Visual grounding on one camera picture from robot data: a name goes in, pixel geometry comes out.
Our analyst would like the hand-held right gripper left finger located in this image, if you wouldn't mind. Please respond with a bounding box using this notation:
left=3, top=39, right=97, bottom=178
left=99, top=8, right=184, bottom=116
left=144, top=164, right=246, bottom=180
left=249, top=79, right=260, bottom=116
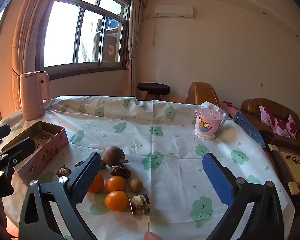
left=19, top=152, right=102, bottom=240

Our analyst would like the pink rectangular tin box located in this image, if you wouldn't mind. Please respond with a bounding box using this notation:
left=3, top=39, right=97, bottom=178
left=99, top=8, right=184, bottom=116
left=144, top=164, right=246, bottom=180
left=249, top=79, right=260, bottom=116
left=12, top=121, right=69, bottom=187

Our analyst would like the brown leather sofa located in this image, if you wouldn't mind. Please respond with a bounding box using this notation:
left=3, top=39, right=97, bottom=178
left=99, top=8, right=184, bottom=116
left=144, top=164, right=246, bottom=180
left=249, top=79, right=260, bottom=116
left=240, top=97, right=300, bottom=153

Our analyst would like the printed paper sheet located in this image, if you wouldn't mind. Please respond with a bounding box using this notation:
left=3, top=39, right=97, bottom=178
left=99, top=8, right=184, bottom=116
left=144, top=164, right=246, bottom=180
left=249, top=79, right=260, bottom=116
left=31, top=130, right=54, bottom=147

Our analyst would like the wide beige patterned curtain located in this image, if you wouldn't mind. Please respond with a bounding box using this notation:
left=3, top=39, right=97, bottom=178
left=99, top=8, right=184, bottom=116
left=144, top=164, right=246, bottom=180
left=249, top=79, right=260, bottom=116
left=11, top=0, right=62, bottom=110

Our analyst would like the white air conditioner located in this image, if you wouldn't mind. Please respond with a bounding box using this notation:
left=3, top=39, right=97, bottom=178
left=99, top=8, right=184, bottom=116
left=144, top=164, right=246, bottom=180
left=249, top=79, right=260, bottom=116
left=155, top=4, right=194, bottom=19

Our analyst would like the white tablecloth with green clouds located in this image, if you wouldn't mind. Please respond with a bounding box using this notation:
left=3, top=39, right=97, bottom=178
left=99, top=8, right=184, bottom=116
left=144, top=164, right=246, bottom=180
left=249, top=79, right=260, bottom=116
left=0, top=95, right=295, bottom=240

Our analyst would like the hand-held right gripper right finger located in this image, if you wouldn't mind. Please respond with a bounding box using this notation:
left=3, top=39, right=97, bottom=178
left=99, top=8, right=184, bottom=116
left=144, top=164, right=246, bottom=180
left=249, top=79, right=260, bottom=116
left=202, top=152, right=285, bottom=240

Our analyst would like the brown passion fruit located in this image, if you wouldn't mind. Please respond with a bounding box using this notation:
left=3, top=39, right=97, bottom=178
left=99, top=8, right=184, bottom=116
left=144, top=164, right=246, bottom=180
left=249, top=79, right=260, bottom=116
left=103, top=146, right=129, bottom=167

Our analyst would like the pink floral pillow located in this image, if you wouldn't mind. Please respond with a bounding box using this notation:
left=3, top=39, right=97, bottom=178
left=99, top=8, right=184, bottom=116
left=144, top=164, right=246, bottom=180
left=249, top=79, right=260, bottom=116
left=274, top=113, right=297, bottom=138
left=258, top=105, right=277, bottom=128

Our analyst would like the dark round stool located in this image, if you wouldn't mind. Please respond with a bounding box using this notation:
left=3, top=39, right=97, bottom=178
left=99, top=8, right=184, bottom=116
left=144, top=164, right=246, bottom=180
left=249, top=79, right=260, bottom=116
left=137, top=82, right=170, bottom=101

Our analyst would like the brown round cake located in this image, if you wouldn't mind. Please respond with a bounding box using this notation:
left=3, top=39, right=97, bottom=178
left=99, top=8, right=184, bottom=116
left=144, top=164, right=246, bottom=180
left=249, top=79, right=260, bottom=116
left=129, top=194, right=151, bottom=215
left=55, top=165, right=72, bottom=178

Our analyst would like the orange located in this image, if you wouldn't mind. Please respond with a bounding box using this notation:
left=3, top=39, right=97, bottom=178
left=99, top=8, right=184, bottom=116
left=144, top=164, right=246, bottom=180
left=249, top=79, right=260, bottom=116
left=106, top=175, right=126, bottom=192
left=105, top=191, right=129, bottom=212
left=88, top=174, right=105, bottom=193

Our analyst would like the wooden side table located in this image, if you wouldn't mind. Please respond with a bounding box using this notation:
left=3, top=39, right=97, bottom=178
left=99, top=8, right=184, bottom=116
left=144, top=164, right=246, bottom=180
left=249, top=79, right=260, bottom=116
left=267, top=144, right=300, bottom=198

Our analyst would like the pink electric kettle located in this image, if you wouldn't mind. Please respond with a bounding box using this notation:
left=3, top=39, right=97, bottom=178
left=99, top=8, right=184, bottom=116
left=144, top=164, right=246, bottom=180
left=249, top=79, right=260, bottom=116
left=19, top=71, right=51, bottom=121

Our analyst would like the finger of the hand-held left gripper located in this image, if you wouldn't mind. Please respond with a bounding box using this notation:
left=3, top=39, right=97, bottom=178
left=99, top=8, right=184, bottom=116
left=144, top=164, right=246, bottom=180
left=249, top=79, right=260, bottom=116
left=0, top=137, right=37, bottom=180
left=0, top=124, right=12, bottom=143

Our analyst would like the narrow beige curtain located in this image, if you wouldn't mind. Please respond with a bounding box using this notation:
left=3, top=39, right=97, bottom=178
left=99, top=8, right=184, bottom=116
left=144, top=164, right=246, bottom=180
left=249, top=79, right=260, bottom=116
left=125, top=0, right=148, bottom=98

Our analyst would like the blue checked cloth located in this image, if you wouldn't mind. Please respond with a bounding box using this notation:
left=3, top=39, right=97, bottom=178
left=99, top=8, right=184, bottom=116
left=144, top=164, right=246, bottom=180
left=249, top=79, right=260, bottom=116
left=234, top=110, right=267, bottom=148

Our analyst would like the brown leather armchair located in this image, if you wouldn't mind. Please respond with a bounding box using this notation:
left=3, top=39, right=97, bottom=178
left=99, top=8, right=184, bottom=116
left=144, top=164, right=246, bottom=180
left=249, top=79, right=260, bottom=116
left=185, top=81, right=220, bottom=107

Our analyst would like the pink cartoon cup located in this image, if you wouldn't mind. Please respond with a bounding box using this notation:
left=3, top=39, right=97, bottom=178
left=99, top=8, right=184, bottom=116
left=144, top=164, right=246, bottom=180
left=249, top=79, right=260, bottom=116
left=194, top=108, right=224, bottom=140

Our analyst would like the air conditioner hose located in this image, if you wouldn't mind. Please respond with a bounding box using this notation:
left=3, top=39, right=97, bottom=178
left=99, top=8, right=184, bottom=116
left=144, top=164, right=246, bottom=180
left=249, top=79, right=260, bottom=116
left=142, top=15, right=158, bottom=46

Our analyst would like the person's right hand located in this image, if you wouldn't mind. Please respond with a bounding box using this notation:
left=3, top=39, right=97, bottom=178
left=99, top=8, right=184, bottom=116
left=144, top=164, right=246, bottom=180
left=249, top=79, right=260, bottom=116
left=144, top=231, right=162, bottom=240

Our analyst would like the longan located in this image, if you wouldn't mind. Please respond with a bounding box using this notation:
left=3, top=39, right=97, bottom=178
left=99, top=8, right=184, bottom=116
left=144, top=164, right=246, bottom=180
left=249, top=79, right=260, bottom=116
left=129, top=179, right=143, bottom=193

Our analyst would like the sliding glass window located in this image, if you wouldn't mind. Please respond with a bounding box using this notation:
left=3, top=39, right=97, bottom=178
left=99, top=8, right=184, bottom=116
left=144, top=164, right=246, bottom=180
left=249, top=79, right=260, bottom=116
left=36, top=0, right=132, bottom=80

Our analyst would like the pink floral cloth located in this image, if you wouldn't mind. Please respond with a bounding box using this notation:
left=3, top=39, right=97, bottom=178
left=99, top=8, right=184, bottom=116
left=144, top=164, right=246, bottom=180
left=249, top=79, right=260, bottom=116
left=220, top=101, right=239, bottom=118

